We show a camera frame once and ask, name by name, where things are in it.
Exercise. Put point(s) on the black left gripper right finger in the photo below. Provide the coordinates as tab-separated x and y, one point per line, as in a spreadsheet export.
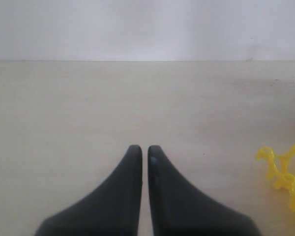
178	208

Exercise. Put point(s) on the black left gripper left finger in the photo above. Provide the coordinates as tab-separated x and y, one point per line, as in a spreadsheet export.
112	209

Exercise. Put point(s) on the yellow plastic egg tray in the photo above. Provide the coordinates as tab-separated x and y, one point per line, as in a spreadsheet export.
278	169

